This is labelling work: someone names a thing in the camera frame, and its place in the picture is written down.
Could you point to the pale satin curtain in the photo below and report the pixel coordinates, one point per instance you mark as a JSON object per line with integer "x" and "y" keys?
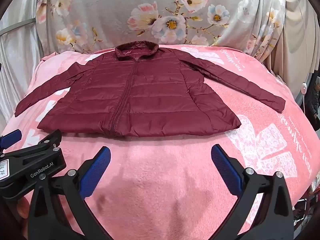
{"x": 17, "y": 62}

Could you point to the grey metal rail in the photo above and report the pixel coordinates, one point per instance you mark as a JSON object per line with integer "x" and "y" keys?
{"x": 17, "y": 27}

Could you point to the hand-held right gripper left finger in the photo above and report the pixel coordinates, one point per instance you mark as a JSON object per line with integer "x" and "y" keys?
{"x": 96, "y": 172}

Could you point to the maroon puffer jacket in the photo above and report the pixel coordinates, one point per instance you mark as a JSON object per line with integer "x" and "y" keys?
{"x": 140, "y": 95}

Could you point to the grey floral quilt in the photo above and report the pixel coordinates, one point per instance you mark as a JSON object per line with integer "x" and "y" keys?
{"x": 155, "y": 15}

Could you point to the beige curtain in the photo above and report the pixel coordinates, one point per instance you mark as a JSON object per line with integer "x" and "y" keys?
{"x": 300, "y": 42}

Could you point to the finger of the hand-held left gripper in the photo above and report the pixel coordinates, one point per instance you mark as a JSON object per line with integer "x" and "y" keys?
{"x": 47, "y": 141}
{"x": 11, "y": 138}

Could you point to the person's left hand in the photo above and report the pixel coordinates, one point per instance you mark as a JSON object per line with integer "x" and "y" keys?
{"x": 23, "y": 206}

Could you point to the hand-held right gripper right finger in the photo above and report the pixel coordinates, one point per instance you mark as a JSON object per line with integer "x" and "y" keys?
{"x": 225, "y": 170}

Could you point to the pink printed blanket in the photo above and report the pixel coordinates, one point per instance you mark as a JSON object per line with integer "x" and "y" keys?
{"x": 162, "y": 180}

